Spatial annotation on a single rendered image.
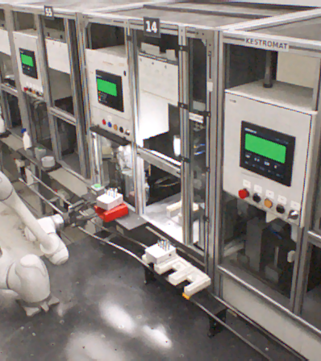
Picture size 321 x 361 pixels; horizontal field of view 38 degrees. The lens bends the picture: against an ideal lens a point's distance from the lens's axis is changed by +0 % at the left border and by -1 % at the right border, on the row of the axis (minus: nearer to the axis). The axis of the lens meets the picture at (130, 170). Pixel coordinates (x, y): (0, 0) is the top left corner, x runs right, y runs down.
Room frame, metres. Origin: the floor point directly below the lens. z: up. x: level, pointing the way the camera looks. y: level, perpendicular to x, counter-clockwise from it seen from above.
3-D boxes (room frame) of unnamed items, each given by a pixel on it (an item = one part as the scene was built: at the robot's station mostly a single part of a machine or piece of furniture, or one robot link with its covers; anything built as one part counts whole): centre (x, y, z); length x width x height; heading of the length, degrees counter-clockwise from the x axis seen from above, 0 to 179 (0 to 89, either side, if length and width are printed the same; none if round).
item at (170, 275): (1.93, -0.19, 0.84); 0.36 x 0.14 x 0.10; 34
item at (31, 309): (1.96, 0.53, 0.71); 0.22 x 0.18 x 0.06; 34
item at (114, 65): (2.65, 0.00, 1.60); 0.42 x 0.29 x 0.46; 34
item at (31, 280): (1.98, 0.55, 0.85); 0.18 x 0.16 x 0.22; 71
